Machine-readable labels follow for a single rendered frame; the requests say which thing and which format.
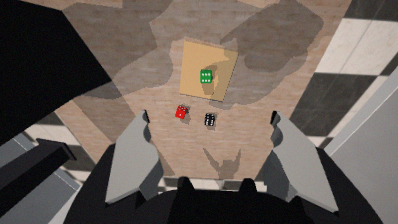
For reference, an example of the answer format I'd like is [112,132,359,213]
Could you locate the green die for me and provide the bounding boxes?
[200,70,212,83]

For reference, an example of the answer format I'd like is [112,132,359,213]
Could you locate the black die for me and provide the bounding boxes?
[205,114,215,126]

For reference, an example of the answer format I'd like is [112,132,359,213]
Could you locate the red die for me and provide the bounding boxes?
[175,106,187,119]

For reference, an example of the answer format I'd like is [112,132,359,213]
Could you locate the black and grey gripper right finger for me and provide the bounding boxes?
[262,110,383,224]

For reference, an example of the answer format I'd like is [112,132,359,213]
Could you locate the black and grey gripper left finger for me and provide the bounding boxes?
[63,109,164,224]

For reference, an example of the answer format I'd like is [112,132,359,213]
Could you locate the tan flat mat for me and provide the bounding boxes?
[179,40,239,101]

